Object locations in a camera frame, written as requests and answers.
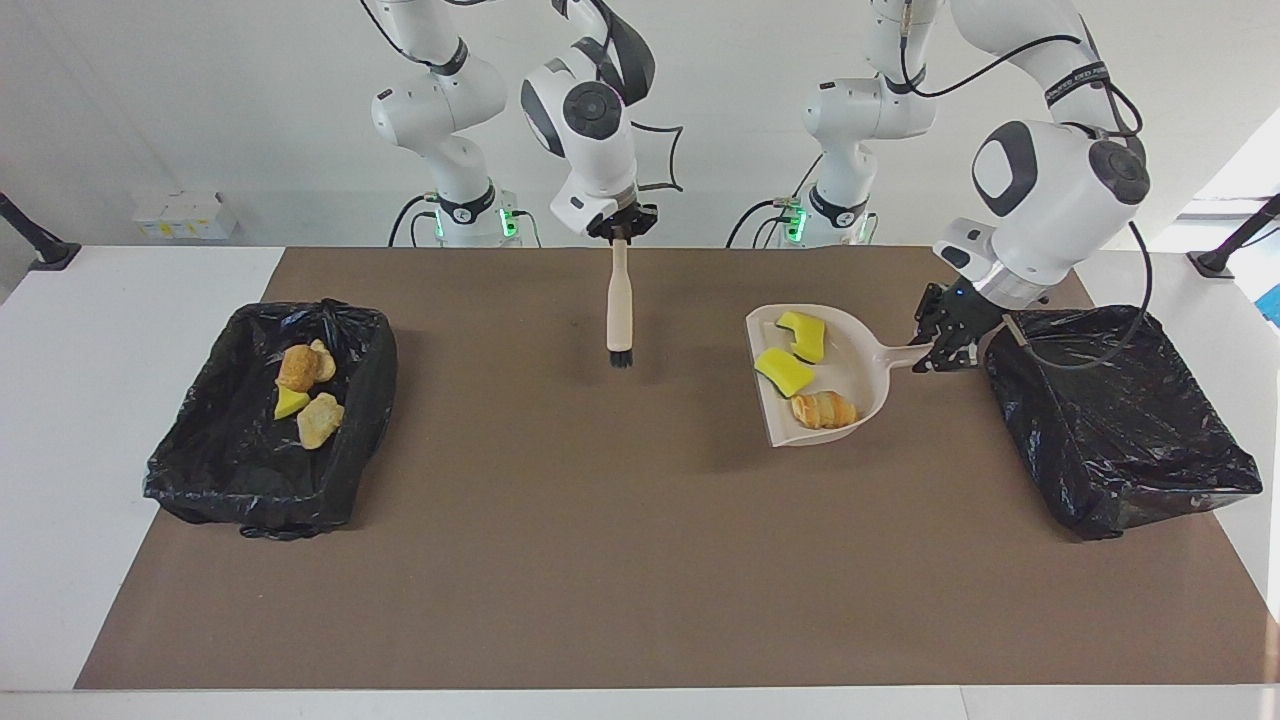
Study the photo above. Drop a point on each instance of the white wall socket boxes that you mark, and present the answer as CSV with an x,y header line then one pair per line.
x,y
185,218

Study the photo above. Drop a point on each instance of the brown table mat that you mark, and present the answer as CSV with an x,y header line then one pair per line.
x,y
640,620

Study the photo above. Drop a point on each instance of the black camera stand base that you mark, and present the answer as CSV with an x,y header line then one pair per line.
x,y
45,250
1220,258

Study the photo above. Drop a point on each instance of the beige brush with black bristles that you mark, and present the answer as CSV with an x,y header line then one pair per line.
x,y
620,300

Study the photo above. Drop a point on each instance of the black bag lined trash bin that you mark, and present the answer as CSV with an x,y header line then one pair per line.
x,y
1110,430
230,470

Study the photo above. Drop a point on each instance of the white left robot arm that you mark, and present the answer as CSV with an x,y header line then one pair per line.
x,y
1050,220

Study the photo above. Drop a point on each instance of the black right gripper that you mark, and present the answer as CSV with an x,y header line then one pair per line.
x,y
622,222

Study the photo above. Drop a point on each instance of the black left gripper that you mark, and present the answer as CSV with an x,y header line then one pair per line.
x,y
960,312

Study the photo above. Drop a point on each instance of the green and yellow sponge piece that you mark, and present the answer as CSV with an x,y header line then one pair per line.
x,y
805,335
290,404

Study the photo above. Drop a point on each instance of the brown oval bun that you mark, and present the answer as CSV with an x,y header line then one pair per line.
x,y
297,368

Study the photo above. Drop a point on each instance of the beige plastic dustpan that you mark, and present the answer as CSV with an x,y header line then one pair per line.
x,y
850,375

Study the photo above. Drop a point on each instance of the blue object at edge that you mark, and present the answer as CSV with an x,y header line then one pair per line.
x,y
1273,305

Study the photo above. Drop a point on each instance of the small orange croissant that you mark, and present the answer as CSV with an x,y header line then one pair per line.
x,y
325,362

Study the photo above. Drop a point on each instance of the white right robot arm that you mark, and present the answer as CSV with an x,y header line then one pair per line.
x,y
590,150

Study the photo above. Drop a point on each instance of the striped puff pastry bread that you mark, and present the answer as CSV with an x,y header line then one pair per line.
x,y
320,420

